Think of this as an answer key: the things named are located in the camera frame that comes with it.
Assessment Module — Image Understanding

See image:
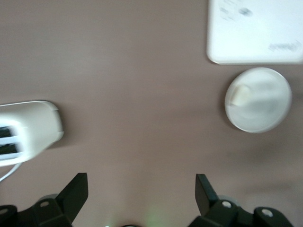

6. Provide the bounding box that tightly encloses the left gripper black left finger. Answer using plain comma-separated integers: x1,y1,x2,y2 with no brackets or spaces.
0,173,89,227

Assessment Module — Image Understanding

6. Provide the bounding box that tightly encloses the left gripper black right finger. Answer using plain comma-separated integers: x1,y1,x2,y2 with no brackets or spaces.
189,174,293,227

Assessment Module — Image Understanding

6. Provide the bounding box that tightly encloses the white toaster power cable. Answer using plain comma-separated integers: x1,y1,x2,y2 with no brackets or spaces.
0,163,20,183

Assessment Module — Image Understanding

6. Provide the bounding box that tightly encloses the cream rabbit print tray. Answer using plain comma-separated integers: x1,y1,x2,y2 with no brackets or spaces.
205,0,303,65

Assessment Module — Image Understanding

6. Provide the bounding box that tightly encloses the pale steamed bun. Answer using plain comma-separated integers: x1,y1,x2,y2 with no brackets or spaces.
231,85,250,106

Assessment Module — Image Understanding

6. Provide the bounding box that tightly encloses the cream two-slot toaster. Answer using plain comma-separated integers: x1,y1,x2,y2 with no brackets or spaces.
0,100,65,167

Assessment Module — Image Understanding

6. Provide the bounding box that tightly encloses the cream round plate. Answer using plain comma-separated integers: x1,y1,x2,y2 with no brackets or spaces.
224,67,293,134

